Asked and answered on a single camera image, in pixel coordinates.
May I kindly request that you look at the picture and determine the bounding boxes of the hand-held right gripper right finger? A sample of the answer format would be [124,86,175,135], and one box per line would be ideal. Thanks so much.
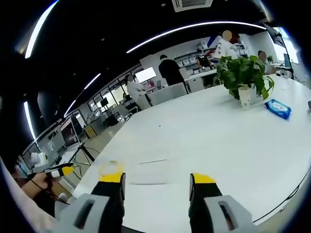
[189,172,259,233]

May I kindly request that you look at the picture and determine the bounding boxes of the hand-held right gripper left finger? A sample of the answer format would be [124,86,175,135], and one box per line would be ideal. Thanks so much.
[57,172,127,233]

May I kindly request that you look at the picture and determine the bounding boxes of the person's left hand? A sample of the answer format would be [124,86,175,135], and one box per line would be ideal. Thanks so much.
[30,172,51,190]

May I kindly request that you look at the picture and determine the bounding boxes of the white side desk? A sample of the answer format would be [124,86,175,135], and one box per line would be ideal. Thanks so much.
[50,142,86,168]

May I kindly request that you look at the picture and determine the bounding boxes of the white rounded device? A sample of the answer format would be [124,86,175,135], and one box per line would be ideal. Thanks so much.
[30,151,49,168]

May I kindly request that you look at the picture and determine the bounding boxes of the dark desktop monitor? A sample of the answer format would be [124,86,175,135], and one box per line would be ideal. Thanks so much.
[59,116,83,149]

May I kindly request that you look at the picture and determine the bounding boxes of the person's light clothing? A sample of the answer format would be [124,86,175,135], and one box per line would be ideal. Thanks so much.
[0,156,59,233]

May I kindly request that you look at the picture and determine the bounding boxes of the white paper cup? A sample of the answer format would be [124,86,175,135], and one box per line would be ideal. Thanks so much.
[238,86,252,111]

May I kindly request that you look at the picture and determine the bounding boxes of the blue wet wipes pack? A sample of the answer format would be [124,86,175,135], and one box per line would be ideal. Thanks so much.
[264,98,292,120]

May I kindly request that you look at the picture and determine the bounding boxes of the bright white monitor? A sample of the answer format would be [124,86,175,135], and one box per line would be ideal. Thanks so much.
[134,67,157,83]

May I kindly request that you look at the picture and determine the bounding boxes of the green potted plant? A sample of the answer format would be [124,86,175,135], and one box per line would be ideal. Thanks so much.
[213,55,276,100]

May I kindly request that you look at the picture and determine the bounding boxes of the long ceiling light strip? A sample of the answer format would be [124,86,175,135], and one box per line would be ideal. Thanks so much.
[125,21,268,54]

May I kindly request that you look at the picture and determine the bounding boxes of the ceiling air vent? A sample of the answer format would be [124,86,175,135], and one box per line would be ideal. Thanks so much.
[171,0,214,13]

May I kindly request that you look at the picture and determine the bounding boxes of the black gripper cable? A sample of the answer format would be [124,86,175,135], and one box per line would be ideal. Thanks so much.
[27,172,71,206]

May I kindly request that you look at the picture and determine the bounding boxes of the black cable on table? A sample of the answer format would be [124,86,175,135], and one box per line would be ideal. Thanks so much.
[252,167,311,223]

